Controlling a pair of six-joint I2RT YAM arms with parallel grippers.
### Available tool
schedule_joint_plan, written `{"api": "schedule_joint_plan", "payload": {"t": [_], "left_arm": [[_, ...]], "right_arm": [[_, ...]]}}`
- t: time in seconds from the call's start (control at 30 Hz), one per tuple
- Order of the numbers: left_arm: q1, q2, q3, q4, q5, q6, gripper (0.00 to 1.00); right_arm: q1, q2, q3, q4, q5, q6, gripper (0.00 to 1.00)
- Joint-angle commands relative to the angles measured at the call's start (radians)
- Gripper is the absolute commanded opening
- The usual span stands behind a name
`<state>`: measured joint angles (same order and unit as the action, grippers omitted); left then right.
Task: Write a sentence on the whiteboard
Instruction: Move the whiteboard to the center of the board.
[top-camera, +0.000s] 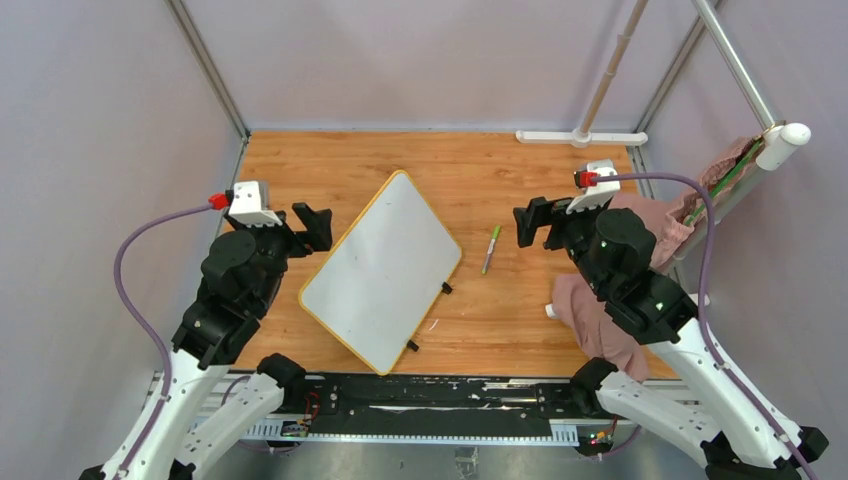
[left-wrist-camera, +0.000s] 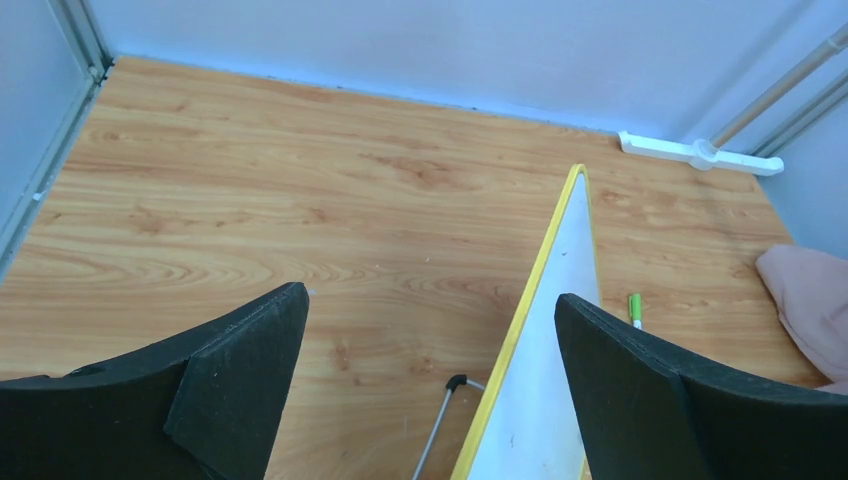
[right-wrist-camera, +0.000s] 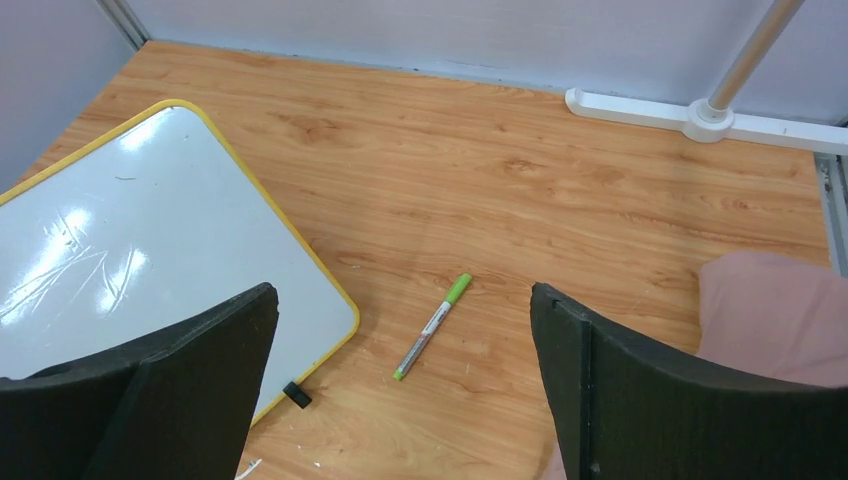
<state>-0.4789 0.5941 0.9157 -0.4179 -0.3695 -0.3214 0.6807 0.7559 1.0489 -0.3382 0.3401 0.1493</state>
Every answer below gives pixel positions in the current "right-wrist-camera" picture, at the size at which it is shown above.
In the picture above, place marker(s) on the yellow framed whiteboard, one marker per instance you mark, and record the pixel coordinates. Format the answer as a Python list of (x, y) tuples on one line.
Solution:
[(151, 223)]

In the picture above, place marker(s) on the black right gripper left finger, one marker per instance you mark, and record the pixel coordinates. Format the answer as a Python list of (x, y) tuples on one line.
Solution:
[(173, 404)]

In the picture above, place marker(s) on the silver clothes rack pole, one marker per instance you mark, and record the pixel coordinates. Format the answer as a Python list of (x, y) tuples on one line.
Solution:
[(770, 27)]

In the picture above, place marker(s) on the pink cloth shorts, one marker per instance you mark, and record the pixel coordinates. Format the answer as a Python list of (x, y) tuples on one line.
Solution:
[(774, 316)]

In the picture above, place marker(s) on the black whiteboard clip foot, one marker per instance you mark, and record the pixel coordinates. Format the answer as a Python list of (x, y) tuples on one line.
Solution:
[(298, 396)]

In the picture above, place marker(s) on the white clothes rack base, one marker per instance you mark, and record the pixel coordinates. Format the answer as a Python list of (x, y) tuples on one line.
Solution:
[(703, 124)]

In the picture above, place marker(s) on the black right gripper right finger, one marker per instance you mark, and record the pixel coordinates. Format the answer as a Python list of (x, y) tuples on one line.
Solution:
[(626, 406)]

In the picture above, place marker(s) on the green white marker pen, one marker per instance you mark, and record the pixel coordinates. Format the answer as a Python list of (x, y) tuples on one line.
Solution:
[(452, 296)]

